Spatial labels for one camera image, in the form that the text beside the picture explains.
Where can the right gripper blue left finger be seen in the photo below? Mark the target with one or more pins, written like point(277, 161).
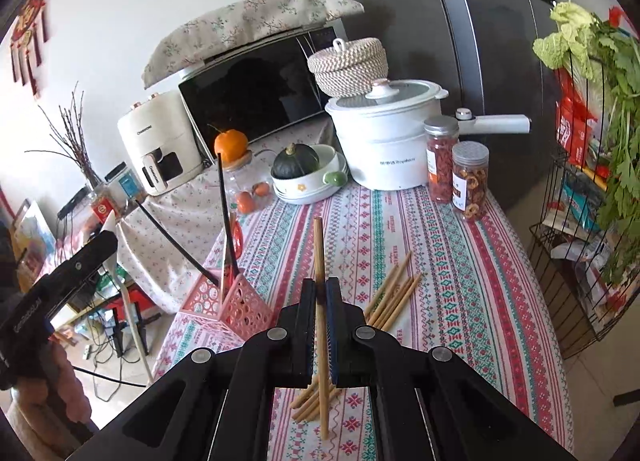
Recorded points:
point(303, 335)

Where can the floral cushion on microwave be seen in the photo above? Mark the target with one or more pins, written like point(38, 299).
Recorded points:
point(236, 25)

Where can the red chinese knot decoration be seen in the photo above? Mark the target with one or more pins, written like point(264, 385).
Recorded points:
point(29, 33)

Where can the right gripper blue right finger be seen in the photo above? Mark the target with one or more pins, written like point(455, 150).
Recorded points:
point(338, 334)

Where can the person's left hand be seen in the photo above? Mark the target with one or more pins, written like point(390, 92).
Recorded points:
point(32, 394)

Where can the green leafy vegetables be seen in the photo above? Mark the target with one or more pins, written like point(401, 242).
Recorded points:
point(606, 58)

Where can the black chopstick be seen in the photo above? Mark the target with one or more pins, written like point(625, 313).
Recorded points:
point(226, 217)
point(201, 269)

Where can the white floral ceramic bowl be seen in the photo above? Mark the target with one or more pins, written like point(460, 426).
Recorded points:
point(317, 186)

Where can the orange tangerine on jar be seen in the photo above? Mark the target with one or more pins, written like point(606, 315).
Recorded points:
point(230, 146)

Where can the blue label clear container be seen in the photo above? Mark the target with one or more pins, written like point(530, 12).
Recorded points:
point(124, 185)

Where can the patterned handmade tablecloth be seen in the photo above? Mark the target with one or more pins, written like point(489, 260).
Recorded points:
point(427, 277)

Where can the woven white lidded basket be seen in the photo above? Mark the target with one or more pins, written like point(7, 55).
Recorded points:
point(349, 69)

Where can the bamboo chopstick bundle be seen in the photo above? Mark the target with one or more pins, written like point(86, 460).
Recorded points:
point(370, 325)

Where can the black microwave oven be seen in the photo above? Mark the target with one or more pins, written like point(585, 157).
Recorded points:
point(265, 89)

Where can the jar of red dried berries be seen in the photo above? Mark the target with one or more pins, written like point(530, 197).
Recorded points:
point(442, 133)

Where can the glass jar with tangerines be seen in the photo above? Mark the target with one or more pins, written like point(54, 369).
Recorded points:
point(248, 184)

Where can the dark green squash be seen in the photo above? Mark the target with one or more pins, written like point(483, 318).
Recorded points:
point(296, 160)

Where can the red plastic spoon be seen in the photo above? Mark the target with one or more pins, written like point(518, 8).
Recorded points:
point(237, 239)

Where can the white air fryer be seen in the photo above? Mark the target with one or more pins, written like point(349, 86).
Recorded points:
point(158, 137)

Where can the dried twig branches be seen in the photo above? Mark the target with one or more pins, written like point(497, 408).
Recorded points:
point(68, 134)

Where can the pink perforated utensil holder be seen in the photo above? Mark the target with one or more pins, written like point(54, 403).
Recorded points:
point(237, 310)

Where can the grey refrigerator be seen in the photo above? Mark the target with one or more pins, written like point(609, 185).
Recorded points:
point(482, 52)

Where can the white electric cooking pot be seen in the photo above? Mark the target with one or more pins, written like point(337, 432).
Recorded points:
point(382, 133)

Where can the jar of dried fruit rings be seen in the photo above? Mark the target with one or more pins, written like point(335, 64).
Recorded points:
point(470, 161)

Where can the black wire rack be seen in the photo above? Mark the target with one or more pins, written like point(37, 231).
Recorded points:
point(569, 250)

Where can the floral white cloth cover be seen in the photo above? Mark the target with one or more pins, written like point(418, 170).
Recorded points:
point(191, 213)

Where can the red label glass jar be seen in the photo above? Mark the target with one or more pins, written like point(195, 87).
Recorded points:
point(102, 203)

